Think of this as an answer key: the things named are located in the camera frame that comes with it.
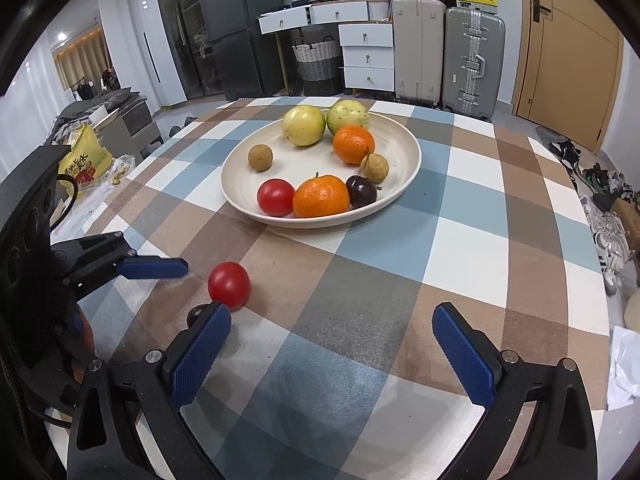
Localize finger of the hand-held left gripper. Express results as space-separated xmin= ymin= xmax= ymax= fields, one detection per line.
xmin=50 ymin=231 xmax=190 ymax=302

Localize brown longan with stem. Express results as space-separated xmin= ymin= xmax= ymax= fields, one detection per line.
xmin=360 ymin=152 xmax=390 ymax=184

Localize dark glass cabinet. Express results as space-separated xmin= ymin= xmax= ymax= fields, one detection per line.
xmin=150 ymin=0 xmax=202 ymax=107

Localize yellow and black shoe box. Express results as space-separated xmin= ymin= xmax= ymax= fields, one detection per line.
xmin=452 ymin=0 xmax=499 ymax=16

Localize red tomato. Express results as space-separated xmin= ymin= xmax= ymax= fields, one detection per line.
xmin=208 ymin=261 xmax=251 ymax=311
xmin=257 ymin=178 xmax=296 ymax=218

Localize yellow snack bag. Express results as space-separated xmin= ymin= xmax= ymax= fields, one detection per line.
xmin=56 ymin=124 xmax=114 ymax=196

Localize silver suitcase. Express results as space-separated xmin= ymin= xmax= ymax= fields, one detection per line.
xmin=441 ymin=6 xmax=506 ymax=122

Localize beige curtain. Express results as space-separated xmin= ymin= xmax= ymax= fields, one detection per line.
xmin=52 ymin=30 xmax=112 ymax=97

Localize cardboard box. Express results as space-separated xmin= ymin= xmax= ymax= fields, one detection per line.
xmin=91 ymin=106 xmax=137 ymax=157

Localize white plastic bag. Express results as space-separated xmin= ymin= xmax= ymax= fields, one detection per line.
xmin=606 ymin=324 xmax=640 ymax=412

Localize orange mandarin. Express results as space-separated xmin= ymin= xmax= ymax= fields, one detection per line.
xmin=333 ymin=125 xmax=376 ymax=165
xmin=292 ymin=172 xmax=351 ymax=219

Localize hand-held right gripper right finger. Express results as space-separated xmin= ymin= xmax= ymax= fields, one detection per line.
xmin=432 ymin=302 xmax=599 ymax=480

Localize cream round plate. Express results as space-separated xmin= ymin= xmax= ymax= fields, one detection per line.
xmin=221 ymin=105 xmax=422 ymax=229

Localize dark purple plum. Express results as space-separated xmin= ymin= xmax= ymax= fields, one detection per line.
xmin=186 ymin=304 xmax=217 ymax=328
xmin=345 ymin=175 xmax=378 ymax=208

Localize woven laundry basket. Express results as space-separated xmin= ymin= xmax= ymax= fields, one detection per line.
xmin=291 ymin=36 xmax=342 ymax=96

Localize pale yellow passion fruit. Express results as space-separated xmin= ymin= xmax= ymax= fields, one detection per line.
xmin=281 ymin=105 xmax=326 ymax=147

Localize white wardrobe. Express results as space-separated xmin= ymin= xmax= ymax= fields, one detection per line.
xmin=96 ymin=0 xmax=189 ymax=109

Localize wooden door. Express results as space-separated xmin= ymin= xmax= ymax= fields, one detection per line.
xmin=514 ymin=0 xmax=624 ymax=154

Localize pile of loose shoes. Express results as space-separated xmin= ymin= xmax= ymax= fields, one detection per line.
xmin=535 ymin=125 xmax=640 ymax=297

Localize beige suitcase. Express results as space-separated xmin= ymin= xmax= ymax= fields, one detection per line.
xmin=390 ymin=0 xmax=447 ymax=109

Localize dark grey refrigerator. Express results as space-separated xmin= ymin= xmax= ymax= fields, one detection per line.
xmin=194 ymin=0 xmax=282 ymax=102

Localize yellow-green passion fruit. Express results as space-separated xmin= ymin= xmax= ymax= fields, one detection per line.
xmin=326 ymin=99 xmax=371 ymax=136

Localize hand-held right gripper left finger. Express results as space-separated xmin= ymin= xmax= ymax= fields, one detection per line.
xmin=65 ymin=302 xmax=232 ymax=480

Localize white chest of drawers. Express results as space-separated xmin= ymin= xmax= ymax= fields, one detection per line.
xmin=338 ymin=24 xmax=396 ymax=92

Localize white desk with drawers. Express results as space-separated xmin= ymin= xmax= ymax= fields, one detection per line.
xmin=257 ymin=0 xmax=392 ymax=36

